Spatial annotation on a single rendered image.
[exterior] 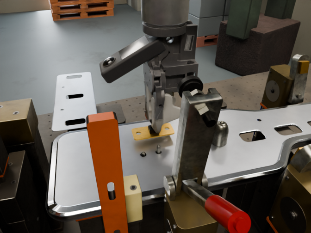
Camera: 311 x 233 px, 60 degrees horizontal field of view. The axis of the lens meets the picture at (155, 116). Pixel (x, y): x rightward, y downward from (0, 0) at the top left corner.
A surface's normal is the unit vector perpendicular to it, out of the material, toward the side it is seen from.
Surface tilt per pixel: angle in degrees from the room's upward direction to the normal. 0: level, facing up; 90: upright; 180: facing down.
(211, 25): 90
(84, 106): 0
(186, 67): 90
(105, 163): 90
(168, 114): 89
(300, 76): 78
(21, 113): 0
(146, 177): 0
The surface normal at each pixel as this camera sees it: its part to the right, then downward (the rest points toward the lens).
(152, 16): -0.52, 0.48
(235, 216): 0.21, 0.00
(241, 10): -0.78, 0.33
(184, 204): 0.00, -0.83
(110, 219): 0.25, 0.54
